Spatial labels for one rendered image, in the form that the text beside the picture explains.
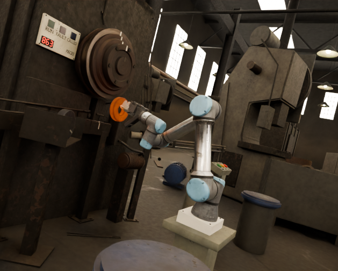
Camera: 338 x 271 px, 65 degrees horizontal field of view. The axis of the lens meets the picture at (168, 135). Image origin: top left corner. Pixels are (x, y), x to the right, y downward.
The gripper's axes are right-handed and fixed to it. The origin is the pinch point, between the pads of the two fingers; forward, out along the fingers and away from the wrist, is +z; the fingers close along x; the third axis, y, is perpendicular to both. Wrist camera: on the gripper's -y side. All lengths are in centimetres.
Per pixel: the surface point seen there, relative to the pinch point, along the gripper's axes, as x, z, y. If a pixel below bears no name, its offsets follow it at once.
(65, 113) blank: 50, -16, -8
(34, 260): 45, -31, -78
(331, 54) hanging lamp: -822, 23, 362
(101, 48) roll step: 12.1, 23.8, 27.1
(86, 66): 17.5, 23.1, 12.9
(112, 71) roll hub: 3.1, 16.5, 17.0
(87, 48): 18.4, 28.5, 23.3
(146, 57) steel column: -356, 302, 71
